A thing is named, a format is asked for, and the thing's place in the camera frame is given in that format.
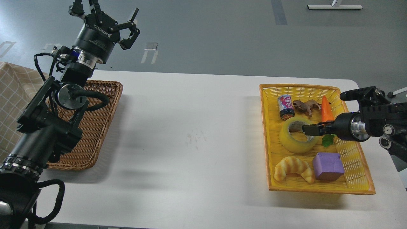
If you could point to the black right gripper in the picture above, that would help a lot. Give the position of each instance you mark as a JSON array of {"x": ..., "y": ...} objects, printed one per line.
[{"x": 347, "y": 126}]

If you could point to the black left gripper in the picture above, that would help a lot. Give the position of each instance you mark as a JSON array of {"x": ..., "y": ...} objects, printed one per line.
[{"x": 97, "y": 37}]

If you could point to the yellow tape roll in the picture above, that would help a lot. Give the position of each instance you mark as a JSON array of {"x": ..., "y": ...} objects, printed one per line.
[{"x": 287, "y": 139}]

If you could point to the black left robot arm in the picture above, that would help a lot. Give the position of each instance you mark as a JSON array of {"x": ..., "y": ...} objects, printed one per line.
[{"x": 50, "y": 122}]

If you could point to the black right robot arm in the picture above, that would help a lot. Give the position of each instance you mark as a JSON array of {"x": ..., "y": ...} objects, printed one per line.
[{"x": 376, "y": 117}]

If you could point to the orange toy carrot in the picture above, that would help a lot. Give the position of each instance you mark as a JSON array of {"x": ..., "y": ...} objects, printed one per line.
[{"x": 327, "y": 115}]

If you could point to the brown toy frog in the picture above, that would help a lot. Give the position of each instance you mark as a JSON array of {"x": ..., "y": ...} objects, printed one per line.
[{"x": 306, "y": 107}]

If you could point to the yellow plastic basket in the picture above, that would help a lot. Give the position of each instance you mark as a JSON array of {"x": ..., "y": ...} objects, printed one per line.
[{"x": 357, "y": 178}]

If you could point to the purple cube block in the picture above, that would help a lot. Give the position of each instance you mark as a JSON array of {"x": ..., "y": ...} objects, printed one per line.
[{"x": 328, "y": 166}]

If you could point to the small drink can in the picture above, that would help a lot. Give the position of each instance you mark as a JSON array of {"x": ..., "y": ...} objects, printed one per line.
[{"x": 286, "y": 108}]

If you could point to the toy croissant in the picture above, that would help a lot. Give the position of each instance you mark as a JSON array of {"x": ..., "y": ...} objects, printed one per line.
[{"x": 294, "y": 165}]

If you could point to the beige checkered cloth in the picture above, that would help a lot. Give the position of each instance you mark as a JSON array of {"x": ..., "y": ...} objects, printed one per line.
[{"x": 18, "y": 86}]

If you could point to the white stand base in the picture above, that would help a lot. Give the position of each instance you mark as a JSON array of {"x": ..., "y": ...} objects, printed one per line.
[{"x": 334, "y": 5}]

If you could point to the brown wicker basket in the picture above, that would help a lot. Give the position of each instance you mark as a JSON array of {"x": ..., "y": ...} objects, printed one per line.
[{"x": 95, "y": 126}]

